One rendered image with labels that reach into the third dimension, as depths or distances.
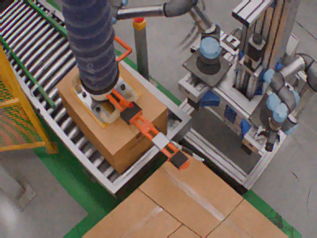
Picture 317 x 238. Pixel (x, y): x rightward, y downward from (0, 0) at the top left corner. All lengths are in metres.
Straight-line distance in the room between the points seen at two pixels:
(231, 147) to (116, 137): 1.06
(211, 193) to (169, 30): 1.69
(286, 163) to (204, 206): 1.05
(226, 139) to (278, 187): 0.70
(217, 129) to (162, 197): 0.77
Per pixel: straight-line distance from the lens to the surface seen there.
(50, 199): 3.58
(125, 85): 2.67
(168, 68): 3.84
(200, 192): 2.92
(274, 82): 1.90
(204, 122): 3.42
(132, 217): 2.88
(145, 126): 2.45
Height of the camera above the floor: 3.38
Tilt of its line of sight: 68 degrees down
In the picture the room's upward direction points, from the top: 3 degrees counter-clockwise
